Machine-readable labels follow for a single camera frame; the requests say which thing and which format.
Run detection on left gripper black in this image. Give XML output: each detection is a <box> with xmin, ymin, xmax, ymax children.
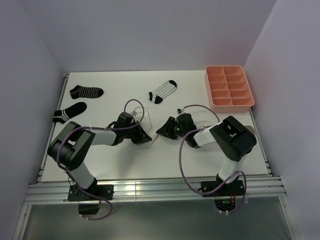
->
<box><xmin>123</xmin><ymin>120</ymin><xmax>152</xmax><ymax>144</ymax></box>

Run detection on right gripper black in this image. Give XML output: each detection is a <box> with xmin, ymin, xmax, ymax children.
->
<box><xmin>156</xmin><ymin>116</ymin><xmax>188</xmax><ymax>140</ymax></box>

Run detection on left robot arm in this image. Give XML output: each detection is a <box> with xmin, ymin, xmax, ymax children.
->
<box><xmin>47</xmin><ymin>112</ymin><xmax>152</xmax><ymax>200</ymax></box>

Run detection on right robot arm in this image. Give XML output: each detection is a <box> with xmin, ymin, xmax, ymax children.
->
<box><xmin>156</xmin><ymin>113</ymin><xmax>257</xmax><ymax>195</ymax></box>

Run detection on white sock black toe heel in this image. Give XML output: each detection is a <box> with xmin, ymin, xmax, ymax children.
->
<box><xmin>148</xmin><ymin>80</ymin><xmax>178</xmax><ymax>104</ymax></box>

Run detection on pink divided organizer tray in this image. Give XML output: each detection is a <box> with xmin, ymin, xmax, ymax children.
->
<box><xmin>204</xmin><ymin>65</ymin><xmax>255</xmax><ymax>114</ymax></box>

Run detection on black sock thin white stripes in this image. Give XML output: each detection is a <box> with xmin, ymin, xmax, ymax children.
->
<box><xmin>69</xmin><ymin>85</ymin><xmax>104</xmax><ymax>99</ymax></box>

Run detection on taupe sock red cuff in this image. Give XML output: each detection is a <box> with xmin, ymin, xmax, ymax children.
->
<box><xmin>245</xmin><ymin>125</ymin><xmax>256</xmax><ymax>135</ymax></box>

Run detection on black sock white cuff stripes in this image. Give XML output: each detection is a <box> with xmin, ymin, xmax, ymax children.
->
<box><xmin>52</xmin><ymin>102</ymin><xmax>87</xmax><ymax>124</ymax></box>

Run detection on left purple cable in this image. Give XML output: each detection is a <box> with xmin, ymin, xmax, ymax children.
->
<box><xmin>56</xmin><ymin>99</ymin><xmax>146</xmax><ymax>221</ymax></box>

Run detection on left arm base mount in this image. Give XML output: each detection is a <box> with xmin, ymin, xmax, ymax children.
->
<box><xmin>67</xmin><ymin>184</ymin><xmax>114</xmax><ymax>202</ymax></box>

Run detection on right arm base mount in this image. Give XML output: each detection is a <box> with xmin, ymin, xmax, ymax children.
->
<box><xmin>198</xmin><ymin>180</ymin><xmax>245</xmax><ymax>197</ymax></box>

